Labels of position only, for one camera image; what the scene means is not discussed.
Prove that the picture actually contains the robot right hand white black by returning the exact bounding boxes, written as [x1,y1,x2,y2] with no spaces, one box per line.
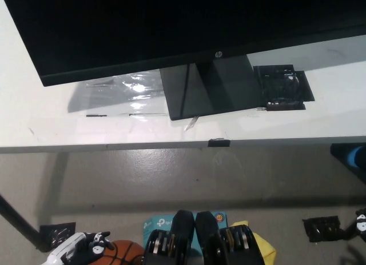
[344,207,366,240]

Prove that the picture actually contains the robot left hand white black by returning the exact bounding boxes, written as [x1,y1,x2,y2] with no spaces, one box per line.
[45,231,115,265]

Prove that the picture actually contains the yellow microfiber cloth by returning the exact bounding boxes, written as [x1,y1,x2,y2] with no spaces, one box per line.
[230,219,277,265]

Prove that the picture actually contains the black diagonal desk brace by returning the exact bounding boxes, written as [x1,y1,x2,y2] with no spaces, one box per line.
[0,193,49,253]

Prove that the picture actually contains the robot left body block black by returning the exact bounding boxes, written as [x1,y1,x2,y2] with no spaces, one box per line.
[142,209,197,265]

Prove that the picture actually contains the black HP monitor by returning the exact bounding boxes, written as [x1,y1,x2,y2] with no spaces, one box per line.
[0,0,366,122]

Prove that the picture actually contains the orange basketball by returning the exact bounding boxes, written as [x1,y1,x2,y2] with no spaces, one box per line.
[98,239,145,265]

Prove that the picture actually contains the blue round object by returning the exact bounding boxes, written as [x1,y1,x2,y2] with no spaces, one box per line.
[347,146,366,168]

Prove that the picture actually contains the teal tp-link box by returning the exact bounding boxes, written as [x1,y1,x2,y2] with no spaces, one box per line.
[142,210,229,257]

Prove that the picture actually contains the small black tape piece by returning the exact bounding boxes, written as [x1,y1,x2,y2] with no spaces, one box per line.
[208,138,231,148]

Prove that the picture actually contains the small clear tape piece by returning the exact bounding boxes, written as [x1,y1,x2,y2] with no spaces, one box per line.
[184,115,198,132]

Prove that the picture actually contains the clear plastic film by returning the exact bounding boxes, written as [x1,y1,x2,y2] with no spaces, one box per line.
[85,70,169,117]

